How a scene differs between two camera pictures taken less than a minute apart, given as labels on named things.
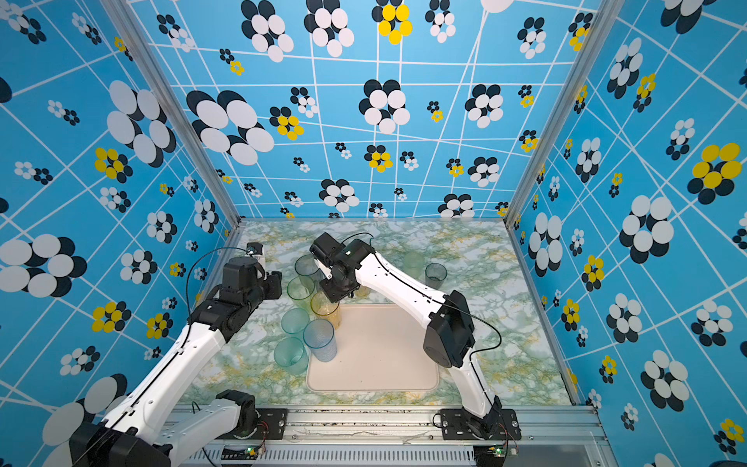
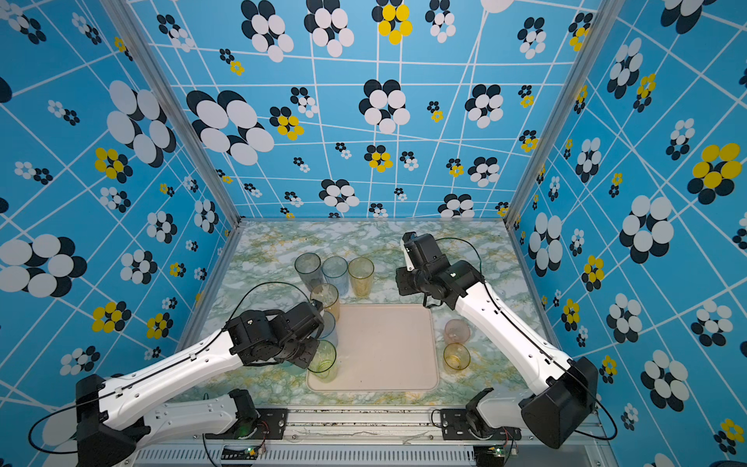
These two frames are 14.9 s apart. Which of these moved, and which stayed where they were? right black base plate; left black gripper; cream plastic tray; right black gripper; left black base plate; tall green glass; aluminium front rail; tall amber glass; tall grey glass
Moved: right black gripper; left black gripper; tall green glass
Stayed: right black base plate; tall amber glass; aluminium front rail; tall grey glass; cream plastic tray; left black base plate
